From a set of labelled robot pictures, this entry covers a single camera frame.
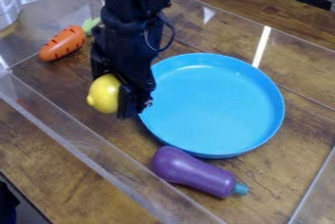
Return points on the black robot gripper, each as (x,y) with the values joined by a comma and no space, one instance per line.
(123,49)

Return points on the yellow toy lemon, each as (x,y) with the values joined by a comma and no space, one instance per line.
(103,93)

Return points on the purple toy eggplant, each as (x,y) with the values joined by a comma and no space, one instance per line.
(177,167)

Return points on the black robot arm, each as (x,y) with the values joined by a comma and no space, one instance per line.
(137,10)

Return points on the blue round tray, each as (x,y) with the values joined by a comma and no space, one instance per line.
(217,107)

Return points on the orange toy carrot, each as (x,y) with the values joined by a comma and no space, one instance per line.
(67,41)

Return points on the clear acrylic enclosure wall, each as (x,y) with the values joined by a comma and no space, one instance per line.
(79,162)

